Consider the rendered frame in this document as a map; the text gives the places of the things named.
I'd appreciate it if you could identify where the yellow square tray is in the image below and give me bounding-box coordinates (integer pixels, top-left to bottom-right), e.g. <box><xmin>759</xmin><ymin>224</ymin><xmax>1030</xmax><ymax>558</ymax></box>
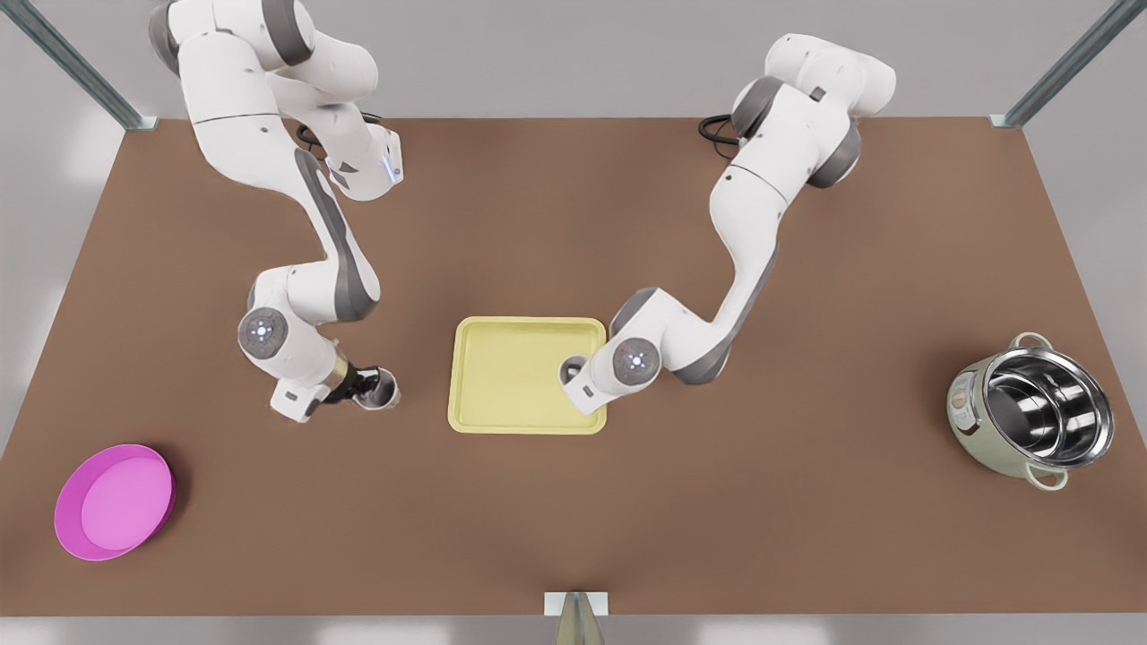
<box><xmin>447</xmin><ymin>316</ymin><xmax>609</xmax><ymax>436</ymax></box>

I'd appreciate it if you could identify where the silver frame post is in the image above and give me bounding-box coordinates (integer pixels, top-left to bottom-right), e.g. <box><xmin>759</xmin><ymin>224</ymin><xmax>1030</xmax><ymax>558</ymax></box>
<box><xmin>989</xmin><ymin>0</ymin><xmax>1147</xmax><ymax>129</ymax></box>
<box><xmin>544</xmin><ymin>590</ymin><xmax>609</xmax><ymax>645</ymax></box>
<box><xmin>0</xmin><ymin>0</ymin><xmax>159</xmax><ymax>132</ymax></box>

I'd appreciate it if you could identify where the white IKEA cup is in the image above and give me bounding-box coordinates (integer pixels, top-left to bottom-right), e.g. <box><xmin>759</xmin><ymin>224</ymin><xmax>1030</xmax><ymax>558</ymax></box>
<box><xmin>353</xmin><ymin>367</ymin><xmax>401</xmax><ymax>412</ymax></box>

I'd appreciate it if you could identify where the pale green steel pot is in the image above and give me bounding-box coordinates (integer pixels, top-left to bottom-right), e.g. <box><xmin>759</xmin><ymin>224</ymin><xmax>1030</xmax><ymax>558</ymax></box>
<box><xmin>946</xmin><ymin>332</ymin><xmax>1116</xmax><ymax>492</ymax></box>

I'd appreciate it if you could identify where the black cable loop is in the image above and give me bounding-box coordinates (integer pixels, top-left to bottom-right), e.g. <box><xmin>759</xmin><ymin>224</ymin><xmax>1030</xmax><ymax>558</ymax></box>
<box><xmin>296</xmin><ymin>112</ymin><xmax>384</xmax><ymax>155</ymax></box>
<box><xmin>698</xmin><ymin>115</ymin><xmax>741</xmax><ymax>150</ymax></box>

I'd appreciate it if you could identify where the pink round bowl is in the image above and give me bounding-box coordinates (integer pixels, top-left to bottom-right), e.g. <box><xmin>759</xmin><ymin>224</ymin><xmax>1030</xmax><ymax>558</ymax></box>
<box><xmin>54</xmin><ymin>443</ymin><xmax>178</xmax><ymax>563</ymax></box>

